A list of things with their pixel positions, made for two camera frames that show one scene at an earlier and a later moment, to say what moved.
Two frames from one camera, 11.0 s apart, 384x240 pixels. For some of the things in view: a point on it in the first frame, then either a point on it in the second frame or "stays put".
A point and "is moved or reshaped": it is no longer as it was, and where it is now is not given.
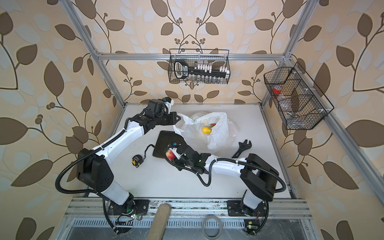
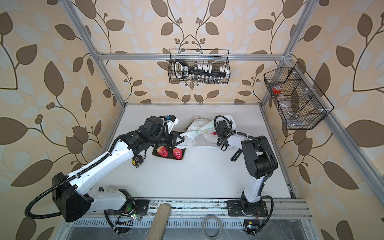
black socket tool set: x=182 y=70 stays put
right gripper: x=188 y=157 -> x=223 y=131
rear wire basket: x=199 y=66 stays put
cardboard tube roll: x=158 y=229 stays put
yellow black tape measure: x=137 y=159 stays put
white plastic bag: x=213 y=130 is moved or reshaped
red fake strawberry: x=170 y=154 -> x=162 y=151
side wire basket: x=301 y=103 stays put
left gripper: x=173 y=120 -> x=173 y=140
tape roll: x=219 y=223 stays put
